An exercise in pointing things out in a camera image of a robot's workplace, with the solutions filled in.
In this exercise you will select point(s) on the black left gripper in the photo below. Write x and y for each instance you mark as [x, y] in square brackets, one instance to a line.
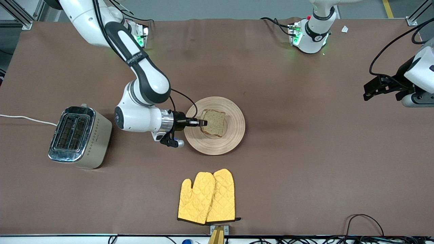
[399, 84]

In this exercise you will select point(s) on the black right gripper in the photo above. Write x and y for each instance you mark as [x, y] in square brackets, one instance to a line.
[179, 122]

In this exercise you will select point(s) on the brown bread toast slice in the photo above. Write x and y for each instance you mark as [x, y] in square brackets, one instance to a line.
[215, 122]

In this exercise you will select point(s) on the round wooden plate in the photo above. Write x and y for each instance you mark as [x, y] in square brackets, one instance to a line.
[234, 135]

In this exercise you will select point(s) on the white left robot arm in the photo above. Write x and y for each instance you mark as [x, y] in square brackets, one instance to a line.
[315, 34]

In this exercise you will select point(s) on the small white paper scrap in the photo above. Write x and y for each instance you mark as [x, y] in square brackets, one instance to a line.
[344, 29]

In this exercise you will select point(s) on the yellow quilted oven mitt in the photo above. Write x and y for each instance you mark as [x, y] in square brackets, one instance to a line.
[196, 200]
[223, 196]

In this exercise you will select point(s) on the chrome beige two-slot toaster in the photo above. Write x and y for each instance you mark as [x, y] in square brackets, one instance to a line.
[95, 142]

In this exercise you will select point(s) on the brown table cover sheet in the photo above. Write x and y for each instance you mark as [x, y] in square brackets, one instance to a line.
[305, 169]

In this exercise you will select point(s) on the blue bottle cap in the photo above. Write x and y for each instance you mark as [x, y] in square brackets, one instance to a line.
[187, 242]

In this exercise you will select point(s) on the aluminium frame post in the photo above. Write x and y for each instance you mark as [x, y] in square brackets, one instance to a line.
[27, 24]
[411, 22]

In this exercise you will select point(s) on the metal arm base connector bracket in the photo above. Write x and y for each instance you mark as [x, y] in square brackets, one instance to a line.
[294, 34]
[142, 34]

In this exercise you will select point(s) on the small metal bracket plate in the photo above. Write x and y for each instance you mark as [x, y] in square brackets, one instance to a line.
[226, 230]

